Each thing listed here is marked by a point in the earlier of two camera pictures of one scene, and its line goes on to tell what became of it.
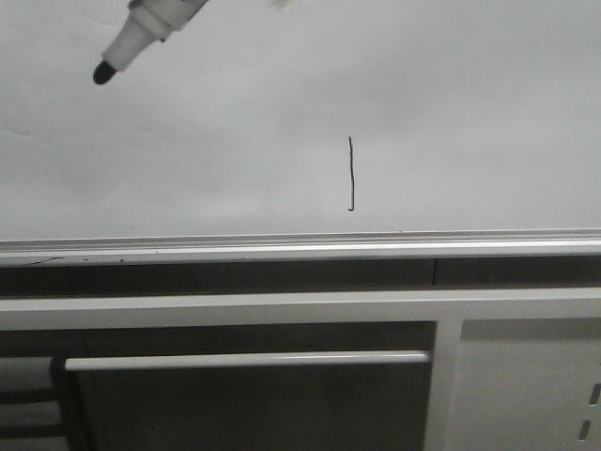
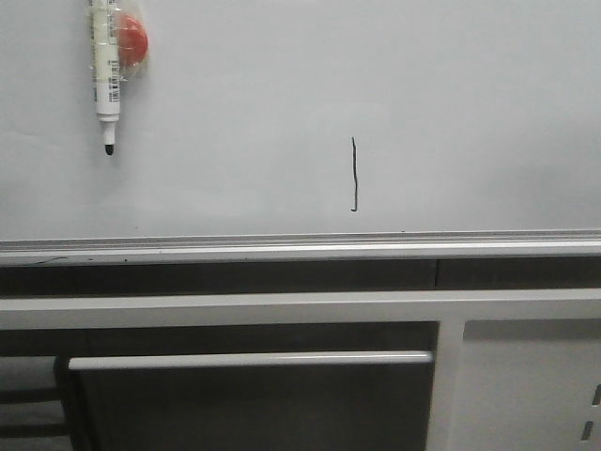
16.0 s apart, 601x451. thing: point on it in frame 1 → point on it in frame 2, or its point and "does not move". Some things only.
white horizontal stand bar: (236, 361) does not move
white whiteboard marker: (153, 20) → (104, 25)
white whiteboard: (275, 131) does not move
